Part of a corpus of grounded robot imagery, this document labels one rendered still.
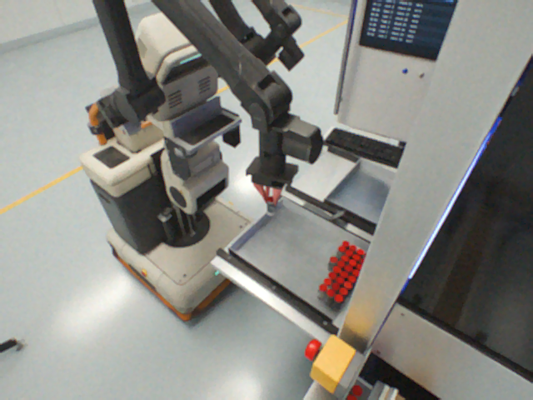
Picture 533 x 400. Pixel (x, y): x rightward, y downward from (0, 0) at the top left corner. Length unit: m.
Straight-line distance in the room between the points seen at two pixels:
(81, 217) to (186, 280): 1.12
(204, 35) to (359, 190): 0.77
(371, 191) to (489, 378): 0.73
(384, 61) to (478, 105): 1.16
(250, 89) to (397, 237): 0.34
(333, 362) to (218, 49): 0.59
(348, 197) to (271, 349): 0.93
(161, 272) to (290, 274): 0.92
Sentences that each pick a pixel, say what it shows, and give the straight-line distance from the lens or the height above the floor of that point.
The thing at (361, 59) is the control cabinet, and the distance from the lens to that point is 1.52.
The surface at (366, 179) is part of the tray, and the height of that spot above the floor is 0.88.
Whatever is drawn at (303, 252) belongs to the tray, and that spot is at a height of 0.88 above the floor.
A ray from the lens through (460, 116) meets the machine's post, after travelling 0.35.
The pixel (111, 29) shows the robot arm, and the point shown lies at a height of 1.43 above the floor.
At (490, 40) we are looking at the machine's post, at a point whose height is 1.58.
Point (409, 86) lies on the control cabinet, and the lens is 1.51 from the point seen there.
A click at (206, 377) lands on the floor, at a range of 1.77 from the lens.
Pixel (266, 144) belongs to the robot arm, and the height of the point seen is 1.29.
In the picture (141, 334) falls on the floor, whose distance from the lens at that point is 1.93.
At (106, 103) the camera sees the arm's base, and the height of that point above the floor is 1.20.
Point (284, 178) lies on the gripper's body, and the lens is 0.69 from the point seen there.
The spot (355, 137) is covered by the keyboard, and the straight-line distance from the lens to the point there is 1.54.
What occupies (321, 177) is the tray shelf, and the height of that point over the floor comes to 0.88.
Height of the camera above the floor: 1.68
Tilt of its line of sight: 45 degrees down
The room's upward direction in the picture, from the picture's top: straight up
